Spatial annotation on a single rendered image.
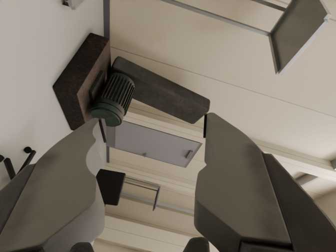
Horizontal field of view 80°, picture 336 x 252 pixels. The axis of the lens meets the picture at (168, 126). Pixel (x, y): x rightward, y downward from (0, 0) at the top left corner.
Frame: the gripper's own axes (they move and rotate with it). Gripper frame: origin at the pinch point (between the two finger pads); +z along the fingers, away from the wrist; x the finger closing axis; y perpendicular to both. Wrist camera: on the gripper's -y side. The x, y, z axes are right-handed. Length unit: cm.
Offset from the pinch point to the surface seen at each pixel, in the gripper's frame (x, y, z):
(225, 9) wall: 73, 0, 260
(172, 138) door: 7, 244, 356
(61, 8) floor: -86, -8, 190
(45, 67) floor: -103, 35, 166
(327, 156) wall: 315, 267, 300
